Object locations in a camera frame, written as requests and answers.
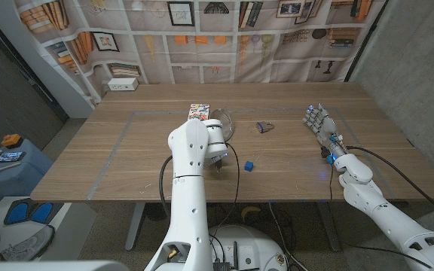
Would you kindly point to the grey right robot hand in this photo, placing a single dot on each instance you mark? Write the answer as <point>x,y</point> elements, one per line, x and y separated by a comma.
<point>324,128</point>

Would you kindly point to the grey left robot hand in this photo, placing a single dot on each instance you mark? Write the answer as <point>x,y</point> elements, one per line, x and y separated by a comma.
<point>217,160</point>

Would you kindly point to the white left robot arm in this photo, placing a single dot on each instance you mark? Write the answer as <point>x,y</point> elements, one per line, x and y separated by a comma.
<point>188,195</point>

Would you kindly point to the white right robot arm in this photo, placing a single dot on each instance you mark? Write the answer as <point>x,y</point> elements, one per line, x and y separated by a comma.
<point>398,226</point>

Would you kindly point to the small blue block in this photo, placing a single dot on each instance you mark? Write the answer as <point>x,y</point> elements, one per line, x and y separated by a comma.
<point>249,166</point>

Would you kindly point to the colourful printed white box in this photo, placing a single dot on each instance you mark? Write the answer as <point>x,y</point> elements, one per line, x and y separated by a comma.
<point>199,111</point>

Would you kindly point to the yellow curved object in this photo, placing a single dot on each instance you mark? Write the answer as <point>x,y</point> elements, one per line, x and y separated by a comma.
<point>249,211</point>

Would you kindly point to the black round base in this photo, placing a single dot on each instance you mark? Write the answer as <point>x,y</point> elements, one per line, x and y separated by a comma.
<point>156,211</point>

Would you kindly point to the white robot torso base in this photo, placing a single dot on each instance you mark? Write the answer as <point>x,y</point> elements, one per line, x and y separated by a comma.
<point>251,244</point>

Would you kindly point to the black backdrop stand pole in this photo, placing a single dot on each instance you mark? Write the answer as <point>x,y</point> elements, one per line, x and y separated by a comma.
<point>366,41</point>

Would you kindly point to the dark table leg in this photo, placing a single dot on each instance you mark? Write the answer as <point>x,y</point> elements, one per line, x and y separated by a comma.
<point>328,229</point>

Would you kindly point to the printed bookshelf backdrop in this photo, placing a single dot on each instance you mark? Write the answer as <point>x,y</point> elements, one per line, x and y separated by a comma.
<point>209,52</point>

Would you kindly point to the white table leg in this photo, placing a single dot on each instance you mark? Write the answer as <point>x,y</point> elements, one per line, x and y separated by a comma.
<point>134,229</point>

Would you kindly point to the white power strip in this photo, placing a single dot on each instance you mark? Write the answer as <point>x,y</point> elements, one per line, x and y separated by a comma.
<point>123,84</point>

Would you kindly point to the white floor platform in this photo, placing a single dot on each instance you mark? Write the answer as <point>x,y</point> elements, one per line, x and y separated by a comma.
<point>70,226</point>

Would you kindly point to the black smartphone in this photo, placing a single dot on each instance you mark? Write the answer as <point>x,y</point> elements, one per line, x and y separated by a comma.
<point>10,156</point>

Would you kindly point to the black pedal with blue pads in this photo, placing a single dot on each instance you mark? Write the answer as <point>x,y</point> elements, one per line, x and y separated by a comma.
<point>17,212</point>

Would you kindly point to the orange and black object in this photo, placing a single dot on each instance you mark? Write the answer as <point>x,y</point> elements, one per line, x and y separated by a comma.
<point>11,140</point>

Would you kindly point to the grey sneaker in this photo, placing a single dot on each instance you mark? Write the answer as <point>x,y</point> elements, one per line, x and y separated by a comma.
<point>28,246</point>

